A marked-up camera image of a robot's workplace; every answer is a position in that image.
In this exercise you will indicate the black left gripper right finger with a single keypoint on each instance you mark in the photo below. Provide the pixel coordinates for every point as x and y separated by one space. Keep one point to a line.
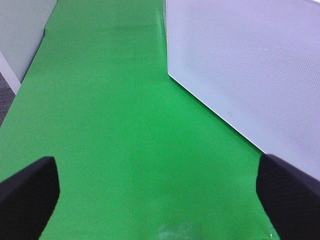
290 198

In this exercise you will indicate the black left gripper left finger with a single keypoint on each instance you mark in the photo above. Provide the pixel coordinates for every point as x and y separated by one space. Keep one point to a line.
28 199

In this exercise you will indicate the white microwave door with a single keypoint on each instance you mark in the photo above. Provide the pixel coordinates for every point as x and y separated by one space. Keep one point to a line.
256 64

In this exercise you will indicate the green table cover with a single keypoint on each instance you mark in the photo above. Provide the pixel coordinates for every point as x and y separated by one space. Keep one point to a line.
138 156

